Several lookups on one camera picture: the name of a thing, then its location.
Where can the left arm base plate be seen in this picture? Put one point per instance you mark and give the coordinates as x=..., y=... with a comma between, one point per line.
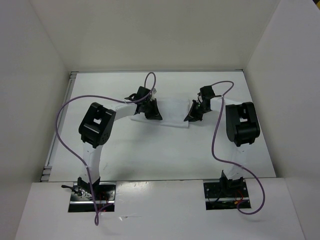
x=81, y=201

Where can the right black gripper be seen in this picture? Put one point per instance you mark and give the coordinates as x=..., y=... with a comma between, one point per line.
x=192, y=116

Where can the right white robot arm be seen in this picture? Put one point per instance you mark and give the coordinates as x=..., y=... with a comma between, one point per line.
x=242, y=129

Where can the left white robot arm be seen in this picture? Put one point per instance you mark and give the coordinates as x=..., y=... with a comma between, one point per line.
x=96, y=128

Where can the white skirt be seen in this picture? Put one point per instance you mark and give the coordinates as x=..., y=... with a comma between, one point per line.
x=173, y=112

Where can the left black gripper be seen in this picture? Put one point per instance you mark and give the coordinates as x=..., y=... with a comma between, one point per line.
x=155, y=114

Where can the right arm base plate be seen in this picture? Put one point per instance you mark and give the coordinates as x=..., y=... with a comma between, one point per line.
x=219, y=197

